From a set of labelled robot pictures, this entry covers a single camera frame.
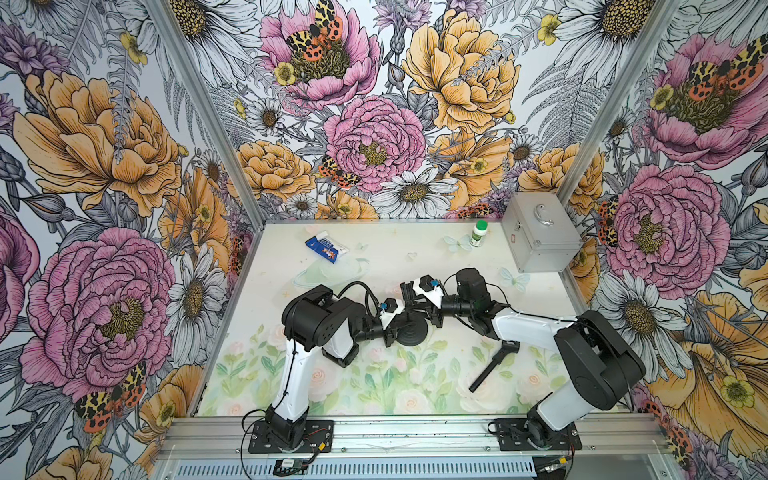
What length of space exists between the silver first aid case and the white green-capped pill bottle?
0.35 feet

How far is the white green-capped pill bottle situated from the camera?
111 centimetres

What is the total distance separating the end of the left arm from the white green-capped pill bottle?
0.45m

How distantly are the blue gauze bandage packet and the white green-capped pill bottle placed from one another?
0.47 metres

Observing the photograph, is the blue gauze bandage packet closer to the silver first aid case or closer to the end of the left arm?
the end of the left arm

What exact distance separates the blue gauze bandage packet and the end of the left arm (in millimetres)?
349

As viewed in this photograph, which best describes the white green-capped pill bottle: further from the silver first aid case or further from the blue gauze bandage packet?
the blue gauze bandage packet

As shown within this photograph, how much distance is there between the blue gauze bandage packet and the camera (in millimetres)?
1105

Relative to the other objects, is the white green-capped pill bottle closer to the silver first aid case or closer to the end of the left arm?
the silver first aid case

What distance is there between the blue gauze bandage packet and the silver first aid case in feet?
2.04

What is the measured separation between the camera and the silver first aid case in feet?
3.29

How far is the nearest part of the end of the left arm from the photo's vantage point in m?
0.83

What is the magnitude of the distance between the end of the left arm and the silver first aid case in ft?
1.64

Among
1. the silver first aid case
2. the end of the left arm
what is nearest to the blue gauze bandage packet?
the end of the left arm
